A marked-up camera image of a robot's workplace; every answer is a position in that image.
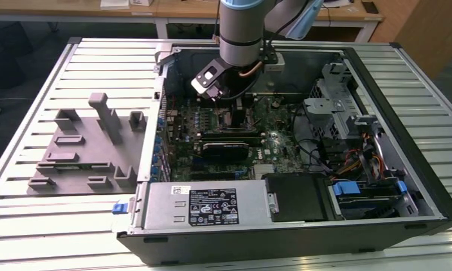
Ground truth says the wooden desk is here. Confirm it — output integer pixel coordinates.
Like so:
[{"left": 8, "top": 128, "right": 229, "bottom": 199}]
[{"left": 0, "top": 0, "right": 386, "bottom": 43}]

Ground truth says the CPU socket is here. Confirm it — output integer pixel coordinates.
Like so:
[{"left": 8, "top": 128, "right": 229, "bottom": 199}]
[{"left": 213, "top": 108, "right": 257, "bottom": 134}]

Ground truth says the wooden cabinet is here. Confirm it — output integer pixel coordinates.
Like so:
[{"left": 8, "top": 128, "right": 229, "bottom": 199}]
[{"left": 371, "top": 0, "right": 452, "bottom": 81}]

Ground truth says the black-faced wrist camera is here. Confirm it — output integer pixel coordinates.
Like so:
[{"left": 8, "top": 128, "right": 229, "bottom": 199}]
[{"left": 191, "top": 58, "right": 228, "bottom": 94}]

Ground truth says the black internal cable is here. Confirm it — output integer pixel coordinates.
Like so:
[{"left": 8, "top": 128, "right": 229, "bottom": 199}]
[{"left": 291, "top": 104, "right": 328, "bottom": 173}]

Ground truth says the orange yellow wire bundle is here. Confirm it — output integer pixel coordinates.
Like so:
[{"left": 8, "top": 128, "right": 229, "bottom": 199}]
[{"left": 339, "top": 134, "right": 386, "bottom": 181}]

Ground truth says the silver power supply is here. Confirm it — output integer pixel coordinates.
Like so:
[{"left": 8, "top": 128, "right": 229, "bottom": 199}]
[{"left": 141, "top": 180, "right": 272, "bottom": 230}]

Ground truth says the black PC case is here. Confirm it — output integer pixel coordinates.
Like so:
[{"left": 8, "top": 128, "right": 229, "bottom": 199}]
[{"left": 115, "top": 41, "right": 452, "bottom": 266}]

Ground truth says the black graphics card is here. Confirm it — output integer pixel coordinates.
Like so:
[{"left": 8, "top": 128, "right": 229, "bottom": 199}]
[{"left": 200, "top": 142, "right": 251, "bottom": 162}]

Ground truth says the gray parts rack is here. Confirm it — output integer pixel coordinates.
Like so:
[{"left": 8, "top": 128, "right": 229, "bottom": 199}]
[{"left": 27, "top": 92, "right": 148, "bottom": 196}]

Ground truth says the green RAM stick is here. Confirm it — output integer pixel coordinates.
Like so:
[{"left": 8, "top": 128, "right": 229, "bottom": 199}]
[{"left": 55, "top": 164, "right": 97, "bottom": 171}]

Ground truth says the green motherboard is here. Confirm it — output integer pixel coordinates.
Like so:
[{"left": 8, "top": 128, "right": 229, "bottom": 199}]
[{"left": 161, "top": 91, "right": 326, "bottom": 183}]

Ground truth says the metal socket cover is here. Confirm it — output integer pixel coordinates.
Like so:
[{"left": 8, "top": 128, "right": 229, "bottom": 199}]
[{"left": 248, "top": 95, "right": 275, "bottom": 128}]

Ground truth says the blue disk carrier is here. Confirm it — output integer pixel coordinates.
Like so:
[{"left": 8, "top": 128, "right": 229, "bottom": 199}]
[{"left": 334, "top": 182, "right": 363, "bottom": 195}]

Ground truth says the copper-tipped black cable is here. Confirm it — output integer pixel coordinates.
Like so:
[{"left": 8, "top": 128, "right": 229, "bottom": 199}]
[{"left": 237, "top": 39, "right": 283, "bottom": 80}]

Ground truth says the wire locking lever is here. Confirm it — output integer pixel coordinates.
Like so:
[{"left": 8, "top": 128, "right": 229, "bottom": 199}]
[{"left": 216, "top": 129, "right": 260, "bottom": 135}]

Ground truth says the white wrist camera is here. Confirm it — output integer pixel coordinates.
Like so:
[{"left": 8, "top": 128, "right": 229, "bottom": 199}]
[{"left": 265, "top": 53, "right": 287, "bottom": 73}]

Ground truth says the blue case latch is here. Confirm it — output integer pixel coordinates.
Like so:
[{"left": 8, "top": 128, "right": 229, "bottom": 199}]
[{"left": 112, "top": 199, "right": 131, "bottom": 215}]

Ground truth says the metal drive cage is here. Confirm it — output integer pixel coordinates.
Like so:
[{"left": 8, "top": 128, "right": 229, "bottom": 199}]
[{"left": 303, "top": 63, "right": 367, "bottom": 142}]

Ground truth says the black plastic shroud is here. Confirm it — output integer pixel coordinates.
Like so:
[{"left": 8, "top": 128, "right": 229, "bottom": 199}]
[{"left": 265, "top": 173, "right": 328, "bottom": 222}]

